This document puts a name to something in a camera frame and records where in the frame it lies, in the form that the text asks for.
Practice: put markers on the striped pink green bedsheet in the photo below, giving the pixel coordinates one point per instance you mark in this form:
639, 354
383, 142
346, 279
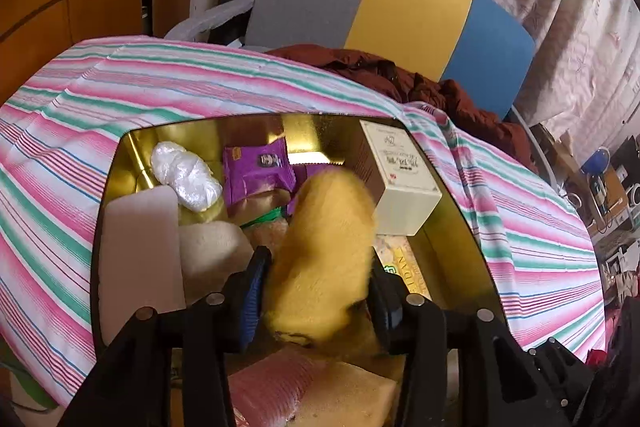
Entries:
60, 131

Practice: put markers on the cream round sponge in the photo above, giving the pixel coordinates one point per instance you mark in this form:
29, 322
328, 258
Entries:
210, 253

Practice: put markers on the white plastic wrap bundle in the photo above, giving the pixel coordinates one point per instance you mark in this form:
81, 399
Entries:
187, 174

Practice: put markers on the large yellow plush toy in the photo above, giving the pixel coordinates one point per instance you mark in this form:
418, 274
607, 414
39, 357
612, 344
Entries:
323, 265

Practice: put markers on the gold metal tray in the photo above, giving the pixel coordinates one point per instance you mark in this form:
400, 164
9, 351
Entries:
464, 312

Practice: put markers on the pink packet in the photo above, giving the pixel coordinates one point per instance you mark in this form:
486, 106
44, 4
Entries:
268, 392

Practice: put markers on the white foam block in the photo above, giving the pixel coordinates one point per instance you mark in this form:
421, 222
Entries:
139, 258

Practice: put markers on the beige cardboard box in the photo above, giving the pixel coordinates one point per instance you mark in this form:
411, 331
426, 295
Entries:
397, 177

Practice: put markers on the cluttered side desk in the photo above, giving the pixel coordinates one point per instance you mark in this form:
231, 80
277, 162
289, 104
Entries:
609, 212

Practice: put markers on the grey yellow blue chair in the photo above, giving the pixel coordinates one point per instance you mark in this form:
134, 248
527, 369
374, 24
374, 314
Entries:
474, 42

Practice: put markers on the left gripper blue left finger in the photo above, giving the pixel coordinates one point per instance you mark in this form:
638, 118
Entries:
253, 283

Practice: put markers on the blue mug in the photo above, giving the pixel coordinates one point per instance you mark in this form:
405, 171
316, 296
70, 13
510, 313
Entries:
597, 163

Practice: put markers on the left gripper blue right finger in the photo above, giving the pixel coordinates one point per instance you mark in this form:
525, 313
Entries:
387, 293

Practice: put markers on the dark red jacket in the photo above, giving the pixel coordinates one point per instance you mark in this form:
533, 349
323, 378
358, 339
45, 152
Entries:
386, 78

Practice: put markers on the tan long snack package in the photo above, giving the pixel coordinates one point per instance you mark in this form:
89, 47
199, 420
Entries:
397, 257

